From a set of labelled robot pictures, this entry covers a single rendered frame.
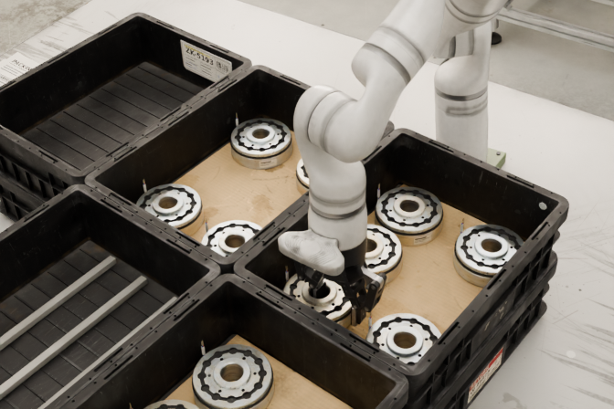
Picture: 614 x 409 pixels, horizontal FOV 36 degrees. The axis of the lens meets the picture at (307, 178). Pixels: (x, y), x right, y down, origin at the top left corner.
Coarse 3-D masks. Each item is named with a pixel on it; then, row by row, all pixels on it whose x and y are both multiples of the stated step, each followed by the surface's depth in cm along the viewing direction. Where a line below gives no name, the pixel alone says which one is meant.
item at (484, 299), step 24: (384, 144) 144; (432, 144) 143; (480, 168) 139; (552, 192) 134; (552, 216) 130; (264, 240) 128; (528, 240) 127; (240, 264) 125; (264, 288) 121; (504, 288) 123; (312, 312) 118; (480, 312) 118; (456, 336) 115; (384, 360) 112; (432, 360) 112; (408, 384) 111
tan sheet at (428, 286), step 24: (456, 216) 145; (432, 240) 141; (456, 240) 141; (408, 264) 138; (432, 264) 138; (384, 288) 134; (408, 288) 134; (432, 288) 134; (456, 288) 134; (480, 288) 134; (384, 312) 131; (408, 312) 131; (432, 312) 130; (456, 312) 130; (360, 336) 128
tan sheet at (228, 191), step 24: (216, 168) 156; (240, 168) 156; (288, 168) 156; (216, 192) 151; (240, 192) 151; (264, 192) 151; (288, 192) 151; (216, 216) 147; (240, 216) 147; (264, 216) 147
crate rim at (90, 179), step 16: (240, 80) 158; (288, 80) 158; (208, 96) 155; (192, 112) 151; (160, 128) 148; (144, 144) 145; (112, 160) 142; (96, 176) 140; (112, 192) 137; (128, 208) 134; (288, 208) 133; (160, 224) 131; (272, 224) 131; (192, 240) 128; (256, 240) 128; (208, 256) 126; (240, 256) 126; (224, 272) 126
